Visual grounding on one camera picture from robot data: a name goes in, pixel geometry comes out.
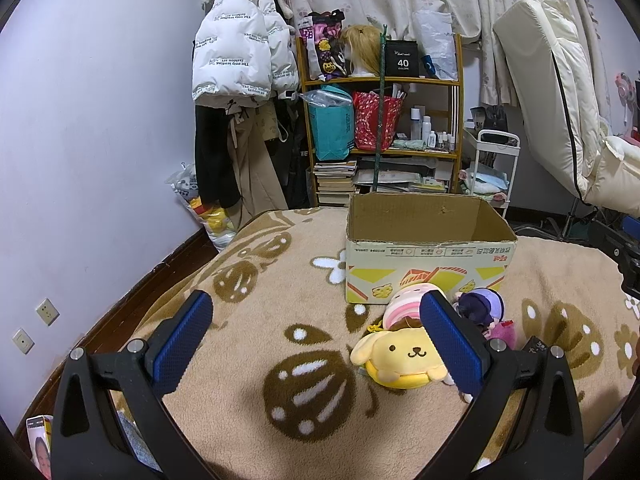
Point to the white rolling cart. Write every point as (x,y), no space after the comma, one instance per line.
(494,161)

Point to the yellow dog plush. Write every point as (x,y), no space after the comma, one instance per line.
(400,359)

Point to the blonde wig on head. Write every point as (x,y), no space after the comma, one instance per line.
(362,49)

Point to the wall socket lower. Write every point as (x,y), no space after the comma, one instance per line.
(23,341)

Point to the black box with 40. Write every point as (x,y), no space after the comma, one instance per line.
(401,58)

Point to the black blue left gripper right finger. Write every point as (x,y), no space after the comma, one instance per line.
(545,440)

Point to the green pole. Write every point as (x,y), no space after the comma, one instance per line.
(381,115)

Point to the teal bag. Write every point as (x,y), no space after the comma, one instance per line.
(331,116)

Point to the wall socket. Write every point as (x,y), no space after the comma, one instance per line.
(47,312)
(23,341)

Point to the red patterned bag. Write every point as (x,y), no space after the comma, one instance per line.
(366,115)

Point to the white folded mattress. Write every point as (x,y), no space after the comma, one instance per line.
(565,132)

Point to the pink plush toy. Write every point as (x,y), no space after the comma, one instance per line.
(504,330)

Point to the pink swirl roll plush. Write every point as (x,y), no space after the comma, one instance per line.
(406,304)

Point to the open cardboard box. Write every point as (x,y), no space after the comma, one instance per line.
(396,241)

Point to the stack of books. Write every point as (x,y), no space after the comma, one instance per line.
(335,182)

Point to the beige hanging coat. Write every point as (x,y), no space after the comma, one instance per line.
(254,174)

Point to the white puffer jacket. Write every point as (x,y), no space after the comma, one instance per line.
(243,56)

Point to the beige brown patterned blanket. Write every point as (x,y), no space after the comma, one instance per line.
(271,392)

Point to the purple haired doll plush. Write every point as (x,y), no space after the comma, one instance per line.
(482,306)

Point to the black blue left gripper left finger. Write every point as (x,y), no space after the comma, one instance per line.
(88,441)

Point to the wall socket upper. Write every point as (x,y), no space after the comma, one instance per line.
(47,312)

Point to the wooden shelf unit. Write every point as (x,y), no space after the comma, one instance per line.
(453,114)

